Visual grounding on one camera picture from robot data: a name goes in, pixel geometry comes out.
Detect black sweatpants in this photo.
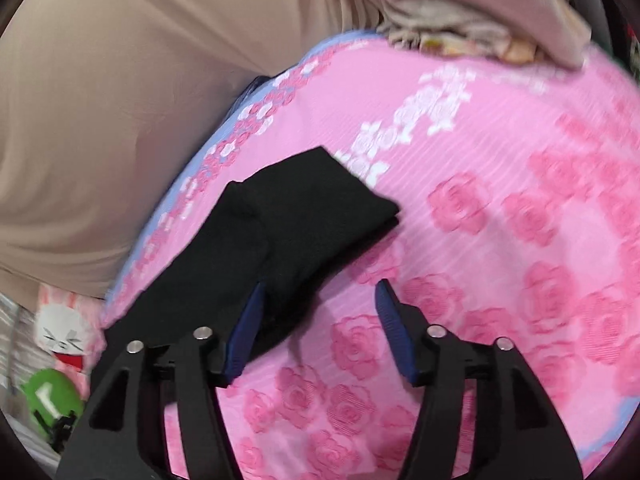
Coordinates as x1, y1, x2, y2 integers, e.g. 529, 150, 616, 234
91, 148, 400, 386

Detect green plush toy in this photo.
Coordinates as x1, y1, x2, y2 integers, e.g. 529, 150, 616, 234
21, 368, 85, 440

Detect white pink cartoon pillow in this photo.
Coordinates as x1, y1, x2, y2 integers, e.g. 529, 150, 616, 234
35, 284, 105, 388

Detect pink rose bedsheet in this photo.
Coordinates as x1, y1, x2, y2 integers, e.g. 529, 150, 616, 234
103, 32, 639, 479

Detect beige curtain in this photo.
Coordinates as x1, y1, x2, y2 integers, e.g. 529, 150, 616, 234
1, 0, 590, 309

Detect floral blanket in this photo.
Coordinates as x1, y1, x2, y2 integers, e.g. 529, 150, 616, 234
378, 0, 541, 65

